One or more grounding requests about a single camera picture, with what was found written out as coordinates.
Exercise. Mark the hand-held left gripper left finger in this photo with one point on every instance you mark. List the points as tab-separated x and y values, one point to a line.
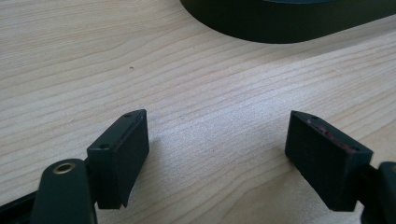
120	161

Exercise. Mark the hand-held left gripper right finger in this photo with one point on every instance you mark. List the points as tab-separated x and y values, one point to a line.
327	161

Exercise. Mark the black oval tray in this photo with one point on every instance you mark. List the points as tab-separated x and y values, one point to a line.
280	21

